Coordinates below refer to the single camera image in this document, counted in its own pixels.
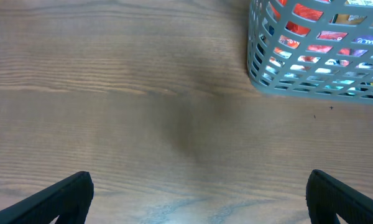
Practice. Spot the orange spaghetti packet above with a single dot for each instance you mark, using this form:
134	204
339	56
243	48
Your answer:
303	17

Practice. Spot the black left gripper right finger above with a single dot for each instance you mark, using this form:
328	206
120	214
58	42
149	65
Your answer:
328	199

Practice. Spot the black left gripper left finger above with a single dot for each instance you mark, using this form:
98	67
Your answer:
66	202

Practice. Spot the Kleenex tissue multipack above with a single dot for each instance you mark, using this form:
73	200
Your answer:
314	72

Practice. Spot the grey plastic basket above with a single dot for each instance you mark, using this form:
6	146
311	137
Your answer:
264	34

